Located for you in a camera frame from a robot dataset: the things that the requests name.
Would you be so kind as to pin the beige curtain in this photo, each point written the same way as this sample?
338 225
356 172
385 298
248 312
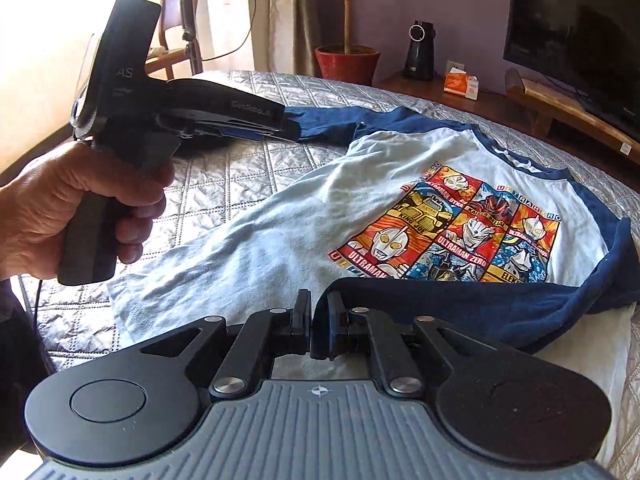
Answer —
285 33

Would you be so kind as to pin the orange tissue pack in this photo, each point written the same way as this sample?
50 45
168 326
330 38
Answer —
460 83

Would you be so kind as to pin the black cylindrical speaker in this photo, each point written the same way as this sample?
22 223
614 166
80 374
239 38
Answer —
419 63

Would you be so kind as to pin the black flat screen television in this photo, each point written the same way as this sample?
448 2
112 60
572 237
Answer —
591 46

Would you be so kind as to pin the blue and white graphic shirt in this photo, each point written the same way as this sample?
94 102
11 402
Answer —
419 216

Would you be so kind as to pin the red plant pot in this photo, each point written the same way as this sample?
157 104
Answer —
356 67

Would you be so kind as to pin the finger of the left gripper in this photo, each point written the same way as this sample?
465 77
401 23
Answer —
290 132
205 101

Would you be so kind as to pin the person's left hand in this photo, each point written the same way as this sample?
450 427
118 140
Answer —
37 205

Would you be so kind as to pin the wooden chair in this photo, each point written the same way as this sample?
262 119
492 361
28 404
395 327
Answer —
175 39

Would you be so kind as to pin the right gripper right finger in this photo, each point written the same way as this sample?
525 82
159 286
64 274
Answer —
337 331

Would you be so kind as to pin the wooden TV stand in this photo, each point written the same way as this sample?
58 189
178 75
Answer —
549 105

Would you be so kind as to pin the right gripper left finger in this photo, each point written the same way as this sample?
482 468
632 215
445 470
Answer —
265 336

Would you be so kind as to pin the potted tree trunk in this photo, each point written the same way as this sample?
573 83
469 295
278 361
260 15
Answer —
347 32

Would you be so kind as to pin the white wall socket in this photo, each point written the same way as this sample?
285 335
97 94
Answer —
454 66

